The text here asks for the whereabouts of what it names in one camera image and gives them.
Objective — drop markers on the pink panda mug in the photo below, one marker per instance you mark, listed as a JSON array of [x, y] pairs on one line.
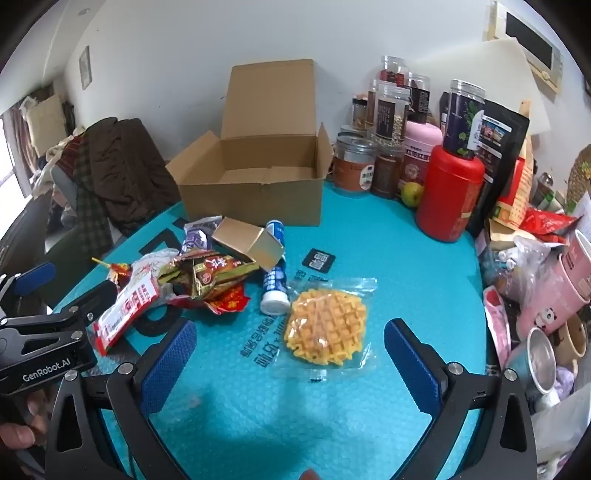
[[540, 309]]

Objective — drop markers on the clear plastic bag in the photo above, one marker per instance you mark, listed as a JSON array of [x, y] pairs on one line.
[[521, 258]]

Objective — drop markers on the red gold snack packet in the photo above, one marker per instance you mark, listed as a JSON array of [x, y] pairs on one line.
[[228, 302]]

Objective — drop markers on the cardboard sheet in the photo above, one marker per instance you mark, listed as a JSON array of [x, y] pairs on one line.
[[46, 122]]

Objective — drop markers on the red white snack packet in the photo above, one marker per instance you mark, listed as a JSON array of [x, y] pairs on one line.
[[124, 309]]

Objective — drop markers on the beige mug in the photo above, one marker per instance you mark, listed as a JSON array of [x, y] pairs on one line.
[[575, 341]]

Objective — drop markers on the dark brown jar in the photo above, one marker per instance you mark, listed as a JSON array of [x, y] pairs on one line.
[[385, 175]]

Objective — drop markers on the green apple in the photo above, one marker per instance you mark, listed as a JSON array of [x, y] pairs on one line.
[[411, 194]]

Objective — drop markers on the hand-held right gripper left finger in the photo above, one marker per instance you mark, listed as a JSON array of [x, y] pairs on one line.
[[171, 364]]

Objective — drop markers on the blue tablet tube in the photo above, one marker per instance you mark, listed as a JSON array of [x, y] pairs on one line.
[[275, 286]]

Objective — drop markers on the red plastic bag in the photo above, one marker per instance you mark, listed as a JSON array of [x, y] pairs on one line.
[[542, 224]]

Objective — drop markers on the pink canister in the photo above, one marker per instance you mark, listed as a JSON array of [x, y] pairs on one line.
[[418, 152]]

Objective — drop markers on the pink flat packet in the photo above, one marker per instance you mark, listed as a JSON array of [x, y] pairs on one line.
[[496, 323]]

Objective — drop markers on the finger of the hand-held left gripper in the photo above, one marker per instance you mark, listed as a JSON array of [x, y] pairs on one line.
[[37, 277], [99, 295]]

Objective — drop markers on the clear jar black label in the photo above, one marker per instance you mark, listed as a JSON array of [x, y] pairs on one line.
[[419, 99]]

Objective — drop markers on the small gold carton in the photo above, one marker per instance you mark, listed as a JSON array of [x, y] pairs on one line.
[[249, 244]]

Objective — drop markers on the white patterned snack packet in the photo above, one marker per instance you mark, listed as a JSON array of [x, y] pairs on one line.
[[150, 265]]

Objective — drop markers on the woven basket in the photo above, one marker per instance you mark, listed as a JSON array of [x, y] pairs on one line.
[[581, 170]]

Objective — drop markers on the wall picture frame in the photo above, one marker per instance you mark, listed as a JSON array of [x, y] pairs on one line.
[[85, 67]]

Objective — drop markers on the brown jacket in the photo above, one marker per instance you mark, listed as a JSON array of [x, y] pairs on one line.
[[124, 161]]

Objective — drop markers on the plaid cloth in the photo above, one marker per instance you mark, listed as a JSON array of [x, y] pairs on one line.
[[87, 198]]

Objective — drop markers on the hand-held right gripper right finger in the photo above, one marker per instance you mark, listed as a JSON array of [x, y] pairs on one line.
[[411, 364]]

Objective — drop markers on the black stand-up pouch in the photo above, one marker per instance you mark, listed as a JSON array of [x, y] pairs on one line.
[[503, 138]]

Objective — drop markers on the wide jar orange label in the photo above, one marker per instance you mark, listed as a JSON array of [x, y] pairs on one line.
[[353, 170]]

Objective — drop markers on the red canister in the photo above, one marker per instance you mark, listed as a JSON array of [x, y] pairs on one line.
[[448, 194]]

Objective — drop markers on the metal cup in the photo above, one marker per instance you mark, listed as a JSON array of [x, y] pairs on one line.
[[538, 362]]

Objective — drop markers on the purple silver snack packet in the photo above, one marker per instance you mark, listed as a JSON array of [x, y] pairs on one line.
[[196, 237]]

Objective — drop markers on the person's left hand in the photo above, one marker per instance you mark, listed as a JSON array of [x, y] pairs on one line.
[[16, 434]]

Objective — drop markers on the cardboard box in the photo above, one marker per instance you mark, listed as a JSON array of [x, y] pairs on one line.
[[258, 198]]

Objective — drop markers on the clear jar red contents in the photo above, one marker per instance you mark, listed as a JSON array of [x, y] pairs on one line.
[[392, 69]]

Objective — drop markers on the waffle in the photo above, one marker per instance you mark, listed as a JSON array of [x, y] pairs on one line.
[[323, 323]]

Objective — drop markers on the tall clear grain jar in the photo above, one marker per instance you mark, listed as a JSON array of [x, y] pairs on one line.
[[391, 115]]

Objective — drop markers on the teal bubble mat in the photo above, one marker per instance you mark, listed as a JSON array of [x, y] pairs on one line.
[[392, 258]]

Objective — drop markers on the clear jar purple label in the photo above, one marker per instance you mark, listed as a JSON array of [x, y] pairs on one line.
[[461, 120]]

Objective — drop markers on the small spice jar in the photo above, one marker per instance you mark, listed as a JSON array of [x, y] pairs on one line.
[[359, 113]]

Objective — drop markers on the green gold peanut packet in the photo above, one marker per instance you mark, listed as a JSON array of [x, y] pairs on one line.
[[207, 274]]

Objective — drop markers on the cream framed window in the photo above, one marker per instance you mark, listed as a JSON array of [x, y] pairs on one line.
[[531, 41]]

